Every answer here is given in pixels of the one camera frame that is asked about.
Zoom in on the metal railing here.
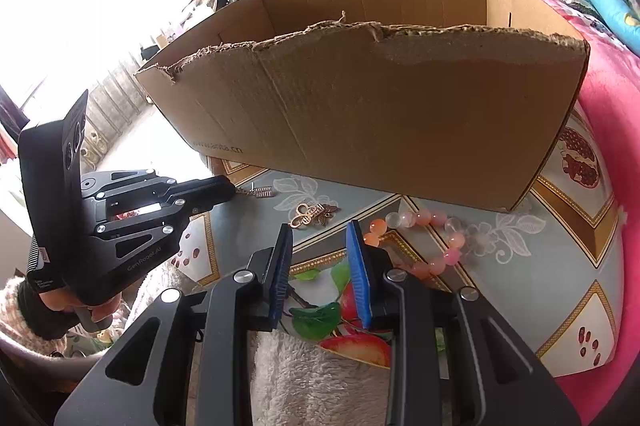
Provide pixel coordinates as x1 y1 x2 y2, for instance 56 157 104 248
80 56 153 174

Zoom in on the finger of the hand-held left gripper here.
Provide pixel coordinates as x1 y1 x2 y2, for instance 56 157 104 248
95 190 236 260
80 167 235 207

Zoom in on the brown cardboard box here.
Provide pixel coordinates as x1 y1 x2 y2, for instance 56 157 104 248
134 0 591 213

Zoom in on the gold brooch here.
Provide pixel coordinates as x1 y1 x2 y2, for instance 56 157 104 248
291 201 342 230

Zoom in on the white fleece garment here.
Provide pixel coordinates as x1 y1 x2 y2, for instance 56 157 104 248
135 263 403 426

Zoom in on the person's left hand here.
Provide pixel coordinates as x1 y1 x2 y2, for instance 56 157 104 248
37 286 123 326

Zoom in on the pink white bead bracelet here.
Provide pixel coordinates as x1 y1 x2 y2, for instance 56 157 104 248
362 206 482 281

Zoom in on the fruit print tablecloth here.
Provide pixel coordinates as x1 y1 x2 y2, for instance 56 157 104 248
167 99 626 377

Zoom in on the small silver hair clip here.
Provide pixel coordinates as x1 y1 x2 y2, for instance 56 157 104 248
233 184 276 200

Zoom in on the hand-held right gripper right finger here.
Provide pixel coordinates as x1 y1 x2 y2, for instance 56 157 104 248
346 219 581 426

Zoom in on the pink blanket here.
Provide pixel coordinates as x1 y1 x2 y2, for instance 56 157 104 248
495 0 640 412

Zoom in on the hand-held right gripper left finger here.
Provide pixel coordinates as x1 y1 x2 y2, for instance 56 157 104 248
54 223 294 426

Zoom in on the person's left forearm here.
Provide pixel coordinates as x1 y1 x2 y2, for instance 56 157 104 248
0 276 68 357

